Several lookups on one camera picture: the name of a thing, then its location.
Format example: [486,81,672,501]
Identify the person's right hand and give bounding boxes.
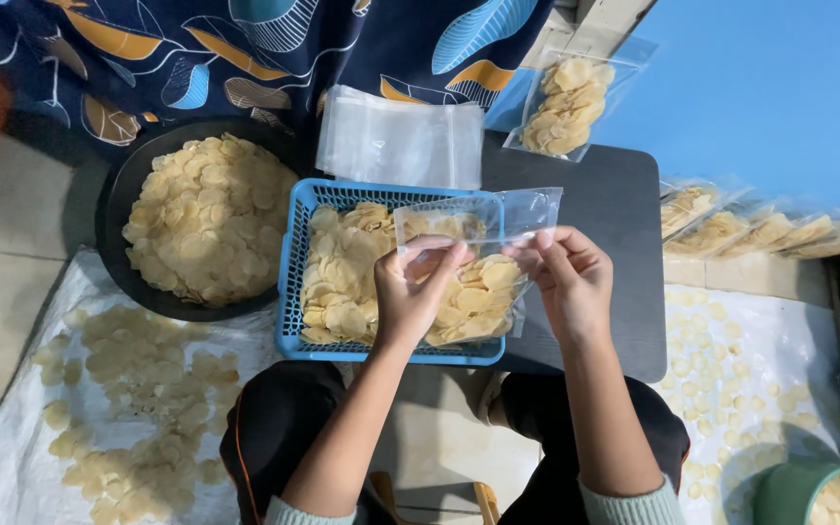
[504,225,615,345]

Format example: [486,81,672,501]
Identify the person's left hand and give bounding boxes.
[374,234,476,351]

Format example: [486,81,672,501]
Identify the clear bag of chips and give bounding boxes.
[394,187,564,348]

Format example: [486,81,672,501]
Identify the heap of chips in basket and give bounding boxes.
[299,202,490,347]

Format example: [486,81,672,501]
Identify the low black table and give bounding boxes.
[478,130,668,385]

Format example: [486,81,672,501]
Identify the blue plastic basket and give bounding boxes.
[275,178,507,366]

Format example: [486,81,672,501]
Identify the sparse spread of drying chips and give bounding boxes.
[659,287,825,504]

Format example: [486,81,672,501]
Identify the stack of empty clear bags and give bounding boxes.
[315,84,485,192]

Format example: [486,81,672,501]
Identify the person's black trousers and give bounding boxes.
[219,360,691,525]

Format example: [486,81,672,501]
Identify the white woven sack mat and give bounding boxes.
[0,246,284,525]
[649,283,840,525]

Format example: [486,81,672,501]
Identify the wooden stool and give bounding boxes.
[367,470,503,525]

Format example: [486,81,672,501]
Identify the heap of chips in bowl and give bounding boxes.
[122,133,300,308]

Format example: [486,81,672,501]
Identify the person's light green sweater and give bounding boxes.
[262,474,688,525]

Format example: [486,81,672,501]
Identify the dense spread of drying chips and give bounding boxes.
[31,304,244,525]

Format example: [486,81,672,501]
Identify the green plastic bucket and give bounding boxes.
[751,462,840,525]

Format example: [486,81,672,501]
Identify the navy leaf print cloth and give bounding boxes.
[0,0,557,165]

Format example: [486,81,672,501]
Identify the black round bowl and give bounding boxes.
[95,117,306,323]

